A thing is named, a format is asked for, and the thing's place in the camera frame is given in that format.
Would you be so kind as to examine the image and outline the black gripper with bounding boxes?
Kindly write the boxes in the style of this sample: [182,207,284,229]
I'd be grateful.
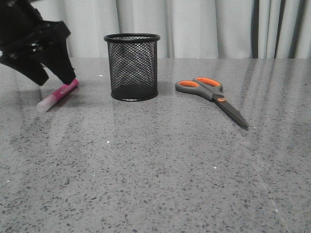
[0,0,76,85]

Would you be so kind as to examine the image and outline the pink highlighter pen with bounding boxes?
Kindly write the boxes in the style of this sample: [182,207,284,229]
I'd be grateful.
[36,79,79,113]

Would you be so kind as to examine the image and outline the grey orange scissors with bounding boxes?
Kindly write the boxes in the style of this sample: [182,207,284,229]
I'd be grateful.
[175,77,249,128]

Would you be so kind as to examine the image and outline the black mesh pen holder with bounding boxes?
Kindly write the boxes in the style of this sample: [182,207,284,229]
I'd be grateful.
[104,33,160,101]

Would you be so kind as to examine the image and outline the grey curtain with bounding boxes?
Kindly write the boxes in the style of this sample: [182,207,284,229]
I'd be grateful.
[32,0,311,59]

